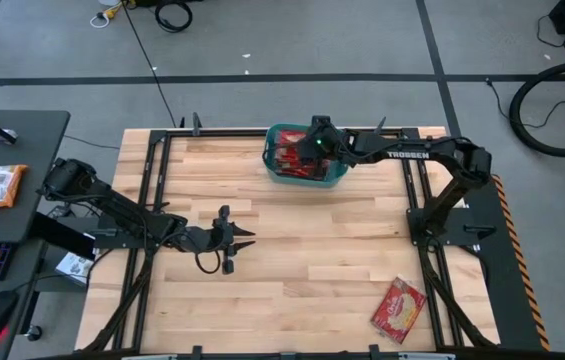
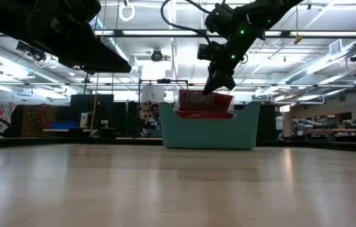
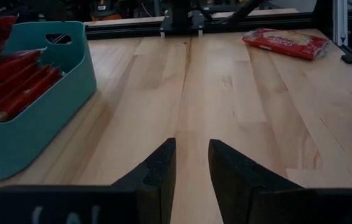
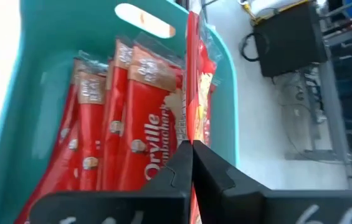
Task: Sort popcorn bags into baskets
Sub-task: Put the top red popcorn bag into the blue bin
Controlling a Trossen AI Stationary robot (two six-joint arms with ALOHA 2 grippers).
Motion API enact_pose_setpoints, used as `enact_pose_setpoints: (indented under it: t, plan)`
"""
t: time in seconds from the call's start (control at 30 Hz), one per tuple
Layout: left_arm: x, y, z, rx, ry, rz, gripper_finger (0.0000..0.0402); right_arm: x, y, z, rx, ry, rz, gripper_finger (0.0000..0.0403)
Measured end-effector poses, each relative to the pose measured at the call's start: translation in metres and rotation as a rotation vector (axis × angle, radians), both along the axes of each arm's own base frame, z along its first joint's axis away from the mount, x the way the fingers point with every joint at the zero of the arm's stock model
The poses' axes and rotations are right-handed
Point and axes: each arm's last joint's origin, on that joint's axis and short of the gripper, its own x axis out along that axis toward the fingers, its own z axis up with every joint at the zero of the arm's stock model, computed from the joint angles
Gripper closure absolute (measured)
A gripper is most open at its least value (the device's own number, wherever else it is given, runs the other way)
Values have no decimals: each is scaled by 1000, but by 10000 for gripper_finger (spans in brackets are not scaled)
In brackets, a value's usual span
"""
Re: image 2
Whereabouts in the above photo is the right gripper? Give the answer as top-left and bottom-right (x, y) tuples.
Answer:
(202, 30), (255, 96)

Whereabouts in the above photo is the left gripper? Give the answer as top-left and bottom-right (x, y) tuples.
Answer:
(23, 0), (133, 76)

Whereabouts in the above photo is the teal plastic basket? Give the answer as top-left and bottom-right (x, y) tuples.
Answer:
(159, 101), (261, 150)

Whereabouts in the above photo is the yellow box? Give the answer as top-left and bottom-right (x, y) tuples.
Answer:
(79, 112), (89, 129)

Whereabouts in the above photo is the blue box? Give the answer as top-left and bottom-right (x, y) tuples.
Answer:
(49, 121), (71, 130)

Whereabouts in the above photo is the person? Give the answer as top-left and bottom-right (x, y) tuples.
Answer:
(147, 103), (163, 131)

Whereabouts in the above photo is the patterned orange tapestry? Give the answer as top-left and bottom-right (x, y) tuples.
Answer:
(21, 103), (59, 138)

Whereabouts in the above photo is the yellow hanging hook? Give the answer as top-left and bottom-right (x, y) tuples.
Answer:
(293, 4), (303, 45)

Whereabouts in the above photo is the white air vent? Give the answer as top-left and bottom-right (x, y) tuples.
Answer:
(328, 39), (343, 56)

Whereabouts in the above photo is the wooden workbench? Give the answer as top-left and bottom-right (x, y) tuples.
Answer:
(303, 127), (356, 135)

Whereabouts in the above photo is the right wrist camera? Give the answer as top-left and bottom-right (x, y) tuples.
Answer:
(197, 42), (226, 61)

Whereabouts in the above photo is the white hanging ring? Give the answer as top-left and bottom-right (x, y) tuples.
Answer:
(118, 1), (136, 23)

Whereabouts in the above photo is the black ceiling camera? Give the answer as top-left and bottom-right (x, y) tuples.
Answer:
(16, 40), (48, 62)

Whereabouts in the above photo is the black overhead camera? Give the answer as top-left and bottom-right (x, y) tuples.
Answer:
(150, 49), (163, 62)

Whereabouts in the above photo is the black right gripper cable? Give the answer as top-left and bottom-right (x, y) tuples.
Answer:
(160, 0), (212, 45)

